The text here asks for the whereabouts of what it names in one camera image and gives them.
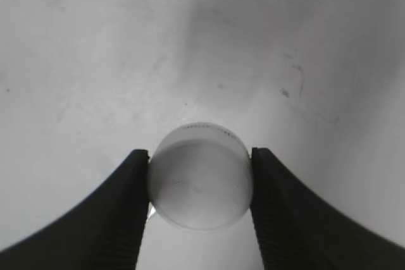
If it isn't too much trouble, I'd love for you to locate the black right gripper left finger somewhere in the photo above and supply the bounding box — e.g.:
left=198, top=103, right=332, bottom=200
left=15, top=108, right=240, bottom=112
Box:
left=1, top=150, right=149, bottom=269

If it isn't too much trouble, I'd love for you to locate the white round bottle cap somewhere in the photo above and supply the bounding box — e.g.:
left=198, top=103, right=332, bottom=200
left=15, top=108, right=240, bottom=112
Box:
left=147, top=122, right=253, bottom=232

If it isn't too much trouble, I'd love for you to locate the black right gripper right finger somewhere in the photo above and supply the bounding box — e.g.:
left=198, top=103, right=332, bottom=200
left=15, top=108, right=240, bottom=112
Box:
left=250, top=148, right=404, bottom=269

